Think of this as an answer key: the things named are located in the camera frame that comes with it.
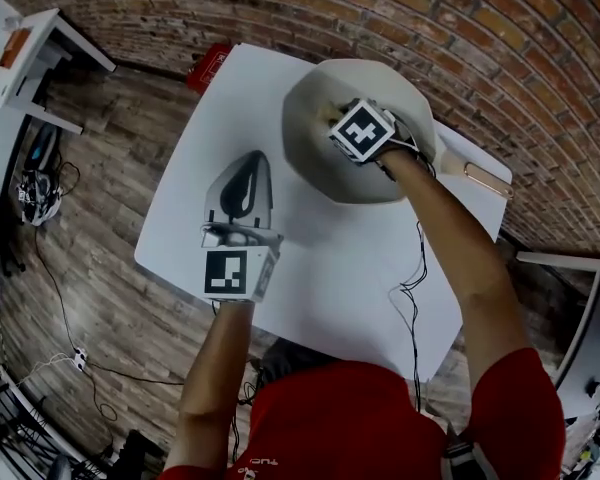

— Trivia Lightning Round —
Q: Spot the black metal rack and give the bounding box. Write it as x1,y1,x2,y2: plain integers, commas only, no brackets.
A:
0,365,112,480

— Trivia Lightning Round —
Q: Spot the person's red shirt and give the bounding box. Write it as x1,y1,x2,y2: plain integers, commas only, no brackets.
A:
157,346,567,480

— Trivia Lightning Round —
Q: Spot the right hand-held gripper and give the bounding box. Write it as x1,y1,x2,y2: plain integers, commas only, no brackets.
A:
328,97,422,168

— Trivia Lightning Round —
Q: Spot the small white side table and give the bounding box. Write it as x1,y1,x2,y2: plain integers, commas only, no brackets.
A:
0,7,117,136

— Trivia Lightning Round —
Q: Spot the red box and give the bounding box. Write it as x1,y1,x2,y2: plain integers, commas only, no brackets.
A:
186,42,232,93

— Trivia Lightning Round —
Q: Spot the person's left forearm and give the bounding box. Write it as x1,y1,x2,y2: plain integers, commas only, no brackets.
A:
161,297,257,475

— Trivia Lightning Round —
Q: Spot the black floor cable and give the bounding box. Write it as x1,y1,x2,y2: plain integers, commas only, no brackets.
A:
31,225,187,422

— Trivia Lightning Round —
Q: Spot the pile of gear and cables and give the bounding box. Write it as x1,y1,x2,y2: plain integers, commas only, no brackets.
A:
15,166,65,228

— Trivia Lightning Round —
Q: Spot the person's right forearm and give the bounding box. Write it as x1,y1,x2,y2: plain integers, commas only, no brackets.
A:
381,148,540,422

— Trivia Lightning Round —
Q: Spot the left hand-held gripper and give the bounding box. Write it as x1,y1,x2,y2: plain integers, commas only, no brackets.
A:
200,150,285,303

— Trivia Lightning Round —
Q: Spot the orange box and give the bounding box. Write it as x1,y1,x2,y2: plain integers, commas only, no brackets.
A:
0,26,34,69

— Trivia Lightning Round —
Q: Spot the white open cabinet frame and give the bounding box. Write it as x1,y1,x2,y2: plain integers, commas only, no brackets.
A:
513,249,600,390

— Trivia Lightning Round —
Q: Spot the thin right gripper cable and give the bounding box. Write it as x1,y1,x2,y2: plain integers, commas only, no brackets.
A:
387,219,430,414

